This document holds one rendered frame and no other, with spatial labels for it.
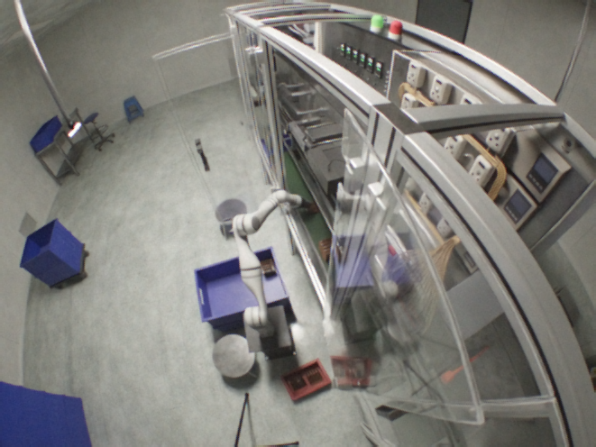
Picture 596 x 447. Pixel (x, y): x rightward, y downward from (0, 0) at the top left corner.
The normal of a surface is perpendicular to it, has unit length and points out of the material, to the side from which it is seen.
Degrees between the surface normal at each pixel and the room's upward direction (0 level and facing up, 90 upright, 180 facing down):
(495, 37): 90
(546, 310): 0
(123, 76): 90
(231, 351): 0
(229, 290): 0
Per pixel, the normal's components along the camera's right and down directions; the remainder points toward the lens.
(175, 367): -0.05, -0.58
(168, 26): 0.33, 0.76
